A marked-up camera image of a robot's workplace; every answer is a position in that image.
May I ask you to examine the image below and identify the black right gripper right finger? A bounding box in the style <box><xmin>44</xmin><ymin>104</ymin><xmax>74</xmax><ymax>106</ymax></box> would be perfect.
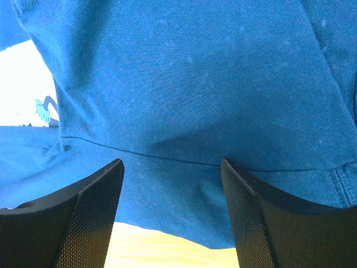
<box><xmin>220</xmin><ymin>159</ymin><xmax>356</xmax><ymax>268</ymax></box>

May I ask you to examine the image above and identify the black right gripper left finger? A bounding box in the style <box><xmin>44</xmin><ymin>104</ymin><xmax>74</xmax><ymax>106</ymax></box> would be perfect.
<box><xmin>1</xmin><ymin>159</ymin><xmax>124</xmax><ymax>267</ymax></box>

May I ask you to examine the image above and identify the blue Mickey print t-shirt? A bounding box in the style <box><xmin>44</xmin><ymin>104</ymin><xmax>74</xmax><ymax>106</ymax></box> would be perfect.
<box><xmin>1</xmin><ymin>1</ymin><xmax>356</xmax><ymax>248</ymax></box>

